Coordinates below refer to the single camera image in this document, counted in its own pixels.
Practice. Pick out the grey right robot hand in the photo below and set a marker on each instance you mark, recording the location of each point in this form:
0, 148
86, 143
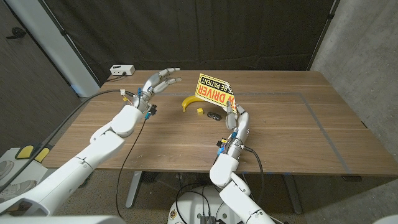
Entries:
242, 124

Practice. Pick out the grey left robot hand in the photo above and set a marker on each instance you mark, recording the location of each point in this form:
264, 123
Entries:
149, 90

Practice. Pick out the yellow new driver bumper sticker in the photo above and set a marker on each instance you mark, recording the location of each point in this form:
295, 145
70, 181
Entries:
211, 90

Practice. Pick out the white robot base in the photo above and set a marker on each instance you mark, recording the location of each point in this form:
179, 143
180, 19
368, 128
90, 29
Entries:
189, 208

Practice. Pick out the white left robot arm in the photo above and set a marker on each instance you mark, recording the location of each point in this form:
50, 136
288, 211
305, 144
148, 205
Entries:
77, 168

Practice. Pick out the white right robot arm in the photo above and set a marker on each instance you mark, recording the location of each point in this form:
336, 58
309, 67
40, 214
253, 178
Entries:
233, 193

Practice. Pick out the yellow toy banana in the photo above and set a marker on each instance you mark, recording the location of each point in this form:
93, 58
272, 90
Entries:
187, 102

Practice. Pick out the small yellow block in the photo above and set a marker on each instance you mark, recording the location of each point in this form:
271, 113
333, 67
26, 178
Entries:
200, 111

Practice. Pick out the black key fob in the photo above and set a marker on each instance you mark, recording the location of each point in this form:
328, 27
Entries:
214, 116

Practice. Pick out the white power box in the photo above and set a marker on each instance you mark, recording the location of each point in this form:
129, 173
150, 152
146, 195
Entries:
121, 69

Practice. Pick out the black backdrop curtain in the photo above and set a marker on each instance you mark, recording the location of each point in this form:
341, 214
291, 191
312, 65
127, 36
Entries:
202, 31

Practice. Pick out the grey table leg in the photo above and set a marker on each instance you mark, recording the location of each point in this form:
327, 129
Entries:
293, 196
133, 189

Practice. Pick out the black backdrop stand pole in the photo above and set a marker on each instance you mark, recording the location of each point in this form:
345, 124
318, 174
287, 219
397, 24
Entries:
331, 15
63, 32

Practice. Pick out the white floor board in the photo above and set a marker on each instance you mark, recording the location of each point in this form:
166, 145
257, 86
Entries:
28, 172

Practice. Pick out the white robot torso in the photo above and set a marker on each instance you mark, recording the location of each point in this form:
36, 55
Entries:
77, 220

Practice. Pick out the white door frame post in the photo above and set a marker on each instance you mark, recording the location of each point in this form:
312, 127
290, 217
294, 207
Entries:
56, 46

